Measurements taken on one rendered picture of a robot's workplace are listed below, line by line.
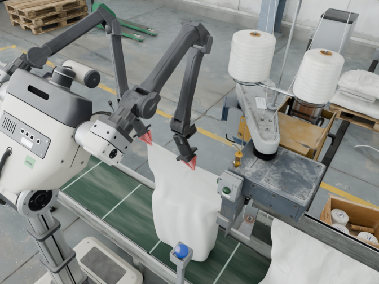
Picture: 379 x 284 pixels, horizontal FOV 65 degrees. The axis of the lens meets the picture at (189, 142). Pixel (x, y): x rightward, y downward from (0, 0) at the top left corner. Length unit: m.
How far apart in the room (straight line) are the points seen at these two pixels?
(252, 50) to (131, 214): 1.42
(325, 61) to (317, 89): 0.10
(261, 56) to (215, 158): 2.03
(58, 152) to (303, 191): 0.82
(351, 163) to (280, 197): 2.49
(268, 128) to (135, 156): 2.10
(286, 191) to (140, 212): 1.30
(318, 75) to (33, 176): 1.01
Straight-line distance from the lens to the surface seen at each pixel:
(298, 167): 1.15
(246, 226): 2.56
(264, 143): 1.09
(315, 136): 1.33
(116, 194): 2.26
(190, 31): 1.15
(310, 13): 6.24
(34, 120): 1.15
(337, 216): 2.70
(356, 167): 3.48
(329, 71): 1.10
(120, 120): 0.98
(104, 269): 2.09
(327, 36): 1.28
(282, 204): 1.07
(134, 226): 2.08
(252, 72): 1.17
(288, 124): 1.35
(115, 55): 1.54
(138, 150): 3.15
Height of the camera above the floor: 2.08
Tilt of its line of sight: 40 degrees down
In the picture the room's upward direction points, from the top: 3 degrees clockwise
